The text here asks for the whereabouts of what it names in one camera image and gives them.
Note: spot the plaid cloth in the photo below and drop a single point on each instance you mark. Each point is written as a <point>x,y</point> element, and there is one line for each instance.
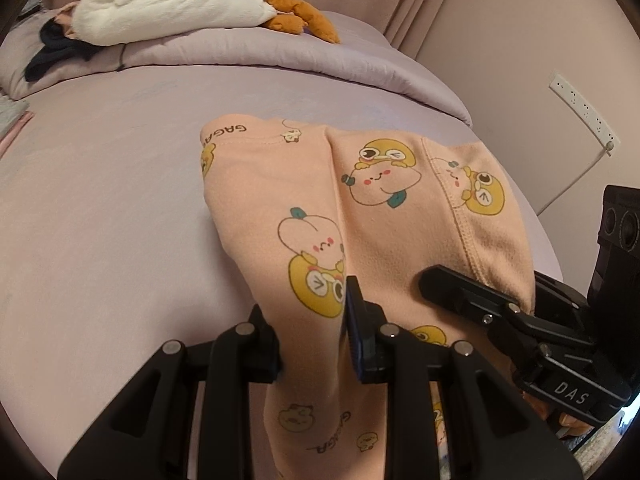
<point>12,105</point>

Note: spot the white goose plush toy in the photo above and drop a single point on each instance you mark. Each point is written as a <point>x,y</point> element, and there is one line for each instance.
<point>165,5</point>

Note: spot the pink cloth strip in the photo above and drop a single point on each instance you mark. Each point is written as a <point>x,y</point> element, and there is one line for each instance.
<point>15,132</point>

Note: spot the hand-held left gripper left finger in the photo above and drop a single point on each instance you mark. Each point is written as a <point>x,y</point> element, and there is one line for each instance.
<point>260,347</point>

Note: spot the white power strip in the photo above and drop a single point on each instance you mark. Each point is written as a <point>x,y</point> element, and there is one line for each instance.
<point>585,110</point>

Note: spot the bed with lilac sheet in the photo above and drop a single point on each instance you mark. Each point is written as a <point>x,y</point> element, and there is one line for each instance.
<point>100,185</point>

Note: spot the dark navy cloth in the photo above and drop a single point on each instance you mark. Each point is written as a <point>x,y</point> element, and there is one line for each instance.
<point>55,55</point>

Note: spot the lilac duvet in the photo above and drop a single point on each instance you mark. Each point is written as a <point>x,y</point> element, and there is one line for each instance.
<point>250,55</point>

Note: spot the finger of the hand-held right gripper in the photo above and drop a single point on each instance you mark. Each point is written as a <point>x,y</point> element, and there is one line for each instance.
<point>560,300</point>
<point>465,295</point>

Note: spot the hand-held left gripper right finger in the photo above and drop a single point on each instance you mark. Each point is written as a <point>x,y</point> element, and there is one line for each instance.
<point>354,330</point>

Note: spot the peach cartoon print garment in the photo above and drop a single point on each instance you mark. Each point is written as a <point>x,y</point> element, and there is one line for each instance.
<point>310,200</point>

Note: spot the pink curtain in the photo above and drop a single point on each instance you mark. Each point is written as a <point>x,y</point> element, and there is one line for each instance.
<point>400,0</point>

